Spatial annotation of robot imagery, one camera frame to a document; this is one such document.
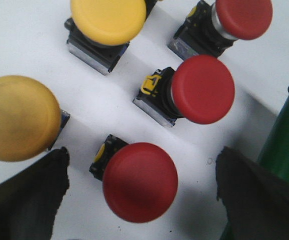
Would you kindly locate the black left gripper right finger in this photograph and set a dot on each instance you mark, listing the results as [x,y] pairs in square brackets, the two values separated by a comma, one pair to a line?
[256,201]

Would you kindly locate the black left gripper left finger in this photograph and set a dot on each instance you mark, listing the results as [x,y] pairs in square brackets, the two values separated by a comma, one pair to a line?
[29,201]

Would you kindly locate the worn yellow mushroom push button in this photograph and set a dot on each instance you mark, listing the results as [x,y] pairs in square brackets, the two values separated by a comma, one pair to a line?
[30,118]

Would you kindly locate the green conveyor belt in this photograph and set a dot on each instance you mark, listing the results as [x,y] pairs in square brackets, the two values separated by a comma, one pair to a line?
[274,156]

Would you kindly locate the red mushroom push button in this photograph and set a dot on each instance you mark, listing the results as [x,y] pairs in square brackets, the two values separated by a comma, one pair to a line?
[210,29]
[139,180]
[201,90]

